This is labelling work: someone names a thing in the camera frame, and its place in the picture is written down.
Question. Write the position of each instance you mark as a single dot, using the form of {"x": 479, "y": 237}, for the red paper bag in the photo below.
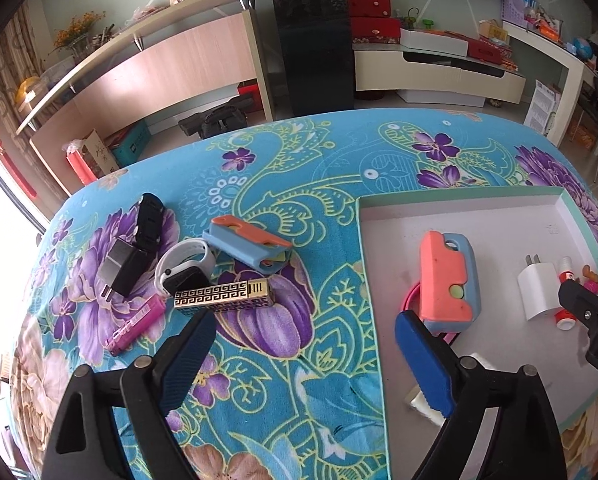
{"x": 81, "y": 165}

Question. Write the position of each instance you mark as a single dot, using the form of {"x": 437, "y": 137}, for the floral blue blanket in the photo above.
{"x": 289, "y": 360}

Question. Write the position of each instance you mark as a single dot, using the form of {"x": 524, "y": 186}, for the patterned curtain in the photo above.
{"x": 4, "y": 60}

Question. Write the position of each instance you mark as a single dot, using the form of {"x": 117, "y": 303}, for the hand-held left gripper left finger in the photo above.
{"x": 184, "y": 360}

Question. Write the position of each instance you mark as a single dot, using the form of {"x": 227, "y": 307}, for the white smartwatch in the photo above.
{"x": 199, "y": 257}

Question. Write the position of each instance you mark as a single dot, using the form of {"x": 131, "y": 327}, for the red gift box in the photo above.
{"x": 375, "y": 31}

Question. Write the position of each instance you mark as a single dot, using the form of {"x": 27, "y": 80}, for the white hair claw clip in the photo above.
{"x": 421, "y": 405}

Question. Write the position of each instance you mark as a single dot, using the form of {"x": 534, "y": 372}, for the brown and pink toy figure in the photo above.
{"x": 591, "y": 275}

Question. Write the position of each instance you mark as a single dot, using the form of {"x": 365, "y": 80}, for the black water dispenser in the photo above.
{"x": 311, "y": 50}

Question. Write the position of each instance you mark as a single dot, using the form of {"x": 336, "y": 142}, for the white television stand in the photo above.
{"x": 429, "y": 75}

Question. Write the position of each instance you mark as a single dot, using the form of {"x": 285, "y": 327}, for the teal cardboard box lid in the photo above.
{"x": 504, "y": 230}

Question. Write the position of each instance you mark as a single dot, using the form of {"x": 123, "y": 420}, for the yellow flowers in vase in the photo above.
{"x": 76, "y": 30}

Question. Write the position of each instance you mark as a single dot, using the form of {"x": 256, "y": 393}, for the black charger adapter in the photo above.
{"x": 136, "y": 272}

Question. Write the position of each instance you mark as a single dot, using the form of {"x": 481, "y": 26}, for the flat white box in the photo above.
{"x": 434, "y": 42}

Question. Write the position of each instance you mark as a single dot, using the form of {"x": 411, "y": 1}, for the coral and blue block toy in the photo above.
{"x": 444, "y": 280}

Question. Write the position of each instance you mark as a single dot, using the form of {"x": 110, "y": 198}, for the red glue bottle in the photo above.
{"x": 565, "y": 265}

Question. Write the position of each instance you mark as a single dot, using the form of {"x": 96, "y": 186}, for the pink wristband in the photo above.
{"x": 410, "y": 300}

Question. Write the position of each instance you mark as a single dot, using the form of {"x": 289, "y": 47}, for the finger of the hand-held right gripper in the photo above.
{"x": 584, "y": 302}

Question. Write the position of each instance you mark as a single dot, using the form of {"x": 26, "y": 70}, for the black floor appliance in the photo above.
{"x": 214, "y": 120}

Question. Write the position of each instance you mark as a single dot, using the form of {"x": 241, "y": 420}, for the magenta lighter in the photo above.
{"x": 134, "y": 325}

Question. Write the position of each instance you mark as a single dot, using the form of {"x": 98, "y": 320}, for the yellow round container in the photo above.
{"x": 29, "y": 91}

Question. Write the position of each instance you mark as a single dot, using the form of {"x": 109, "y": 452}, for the red hanging decoration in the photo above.
{"x": 14, "y": 170}

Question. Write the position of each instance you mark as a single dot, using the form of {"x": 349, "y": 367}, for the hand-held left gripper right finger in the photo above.
{"x": 424, "y": 360}

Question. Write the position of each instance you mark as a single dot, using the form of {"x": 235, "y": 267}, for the gold patterned lighter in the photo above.
{"x": 219, "y": 295}

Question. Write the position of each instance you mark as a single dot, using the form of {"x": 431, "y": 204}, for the white desk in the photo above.
{"x": 569, "y": 75}

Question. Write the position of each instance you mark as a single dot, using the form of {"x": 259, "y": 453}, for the stack of flat red boxes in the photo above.
{"x": 491, "y": 52}

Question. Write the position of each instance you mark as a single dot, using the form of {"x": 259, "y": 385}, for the white charger plug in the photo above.
{"x": 541, "y": 290}

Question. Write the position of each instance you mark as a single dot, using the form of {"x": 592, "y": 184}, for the slim blue orange toy knife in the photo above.
{"x": 249, "y": 247}

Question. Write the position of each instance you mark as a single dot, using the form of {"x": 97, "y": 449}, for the wooden bar counter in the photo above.
{"x": 169, "y": 70}

